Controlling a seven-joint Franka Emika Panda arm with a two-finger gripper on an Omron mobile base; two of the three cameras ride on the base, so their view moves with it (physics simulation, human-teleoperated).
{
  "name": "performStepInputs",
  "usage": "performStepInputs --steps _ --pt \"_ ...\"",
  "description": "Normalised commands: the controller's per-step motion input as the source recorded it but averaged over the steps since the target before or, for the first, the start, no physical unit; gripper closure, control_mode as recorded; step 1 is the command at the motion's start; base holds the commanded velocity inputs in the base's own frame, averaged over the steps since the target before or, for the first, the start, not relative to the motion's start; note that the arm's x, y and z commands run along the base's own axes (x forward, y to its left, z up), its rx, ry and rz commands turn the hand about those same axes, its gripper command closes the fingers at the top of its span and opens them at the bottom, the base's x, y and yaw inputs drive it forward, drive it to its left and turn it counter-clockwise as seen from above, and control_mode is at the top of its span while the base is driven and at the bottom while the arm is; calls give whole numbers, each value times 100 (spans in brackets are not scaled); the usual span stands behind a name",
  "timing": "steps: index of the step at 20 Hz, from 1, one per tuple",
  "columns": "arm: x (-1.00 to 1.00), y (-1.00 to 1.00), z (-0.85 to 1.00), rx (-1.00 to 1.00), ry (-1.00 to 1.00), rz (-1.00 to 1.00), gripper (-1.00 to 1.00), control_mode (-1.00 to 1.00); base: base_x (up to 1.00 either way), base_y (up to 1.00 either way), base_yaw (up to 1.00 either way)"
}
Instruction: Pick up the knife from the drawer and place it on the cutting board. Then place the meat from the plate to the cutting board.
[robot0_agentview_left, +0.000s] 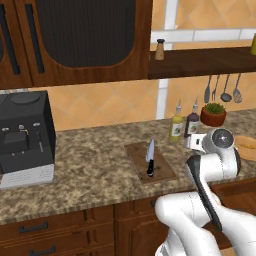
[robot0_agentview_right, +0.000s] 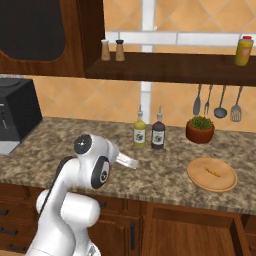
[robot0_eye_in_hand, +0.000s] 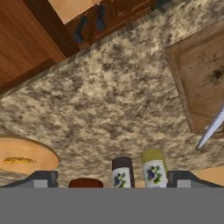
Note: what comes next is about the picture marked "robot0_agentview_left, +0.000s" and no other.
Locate grey hanging fork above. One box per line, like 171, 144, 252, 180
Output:
211, 74, 221, 103

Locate yellow bottle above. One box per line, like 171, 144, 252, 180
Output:
249, 32, 256, 56

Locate yellow-green oil bottle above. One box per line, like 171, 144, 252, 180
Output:
168, 98, 185, 143

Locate grey hanging spatula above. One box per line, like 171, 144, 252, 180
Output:
203, 74, 213, 104

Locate brown wooden cupboard door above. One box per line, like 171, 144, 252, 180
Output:
114, 196, 169, 256

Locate black coffee machine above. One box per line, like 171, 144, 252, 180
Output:
0, 90, 57, 190

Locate black handled kitchen knife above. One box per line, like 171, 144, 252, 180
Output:
145, 138, 157, 178

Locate grey hanging slotted turner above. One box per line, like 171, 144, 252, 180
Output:
232, 72, 244, 104

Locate tan wooden plate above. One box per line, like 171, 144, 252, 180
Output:
232, 134, 256, 162

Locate black drawer handle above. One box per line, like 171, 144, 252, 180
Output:
18, 220, 50, 234
28, 245, 57, 256

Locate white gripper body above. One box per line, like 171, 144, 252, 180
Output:
183, 133, 194, 150

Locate wooden pepper shaker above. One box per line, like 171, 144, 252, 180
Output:
153, 38, 166, 62

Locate grey hanging ladle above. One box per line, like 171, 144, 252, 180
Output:
219, 73, 233, 103

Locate potted green plant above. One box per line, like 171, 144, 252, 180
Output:
199, 102, 228, 128

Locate long black door handle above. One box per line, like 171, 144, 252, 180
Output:
24, 3, 46, 75
0, 3, 22, 76

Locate wide glass-panel cupboard door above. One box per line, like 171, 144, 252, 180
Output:
14, 0, 154, 88

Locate brown wooden cutting board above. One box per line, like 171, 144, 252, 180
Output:
124, 141, 177, 184

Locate dark wooden wall shelf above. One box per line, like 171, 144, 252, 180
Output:
148, 46, 256, 80

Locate brown wooden drawer front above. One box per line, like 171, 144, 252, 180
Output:
0, 205, 115, 244
0, 222, 116, 256
203, 177, 256, 251

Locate dark vinegar bottle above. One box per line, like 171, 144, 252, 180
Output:
183, 96, 201, 139

